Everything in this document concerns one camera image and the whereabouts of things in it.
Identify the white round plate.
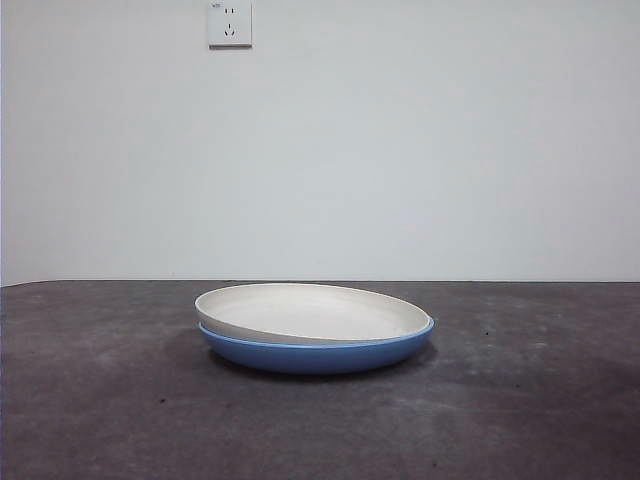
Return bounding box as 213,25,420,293
193,282,434,346

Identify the blue round plate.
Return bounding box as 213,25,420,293
198,318,437,376

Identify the white wall socket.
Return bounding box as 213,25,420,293
207,0,254,50

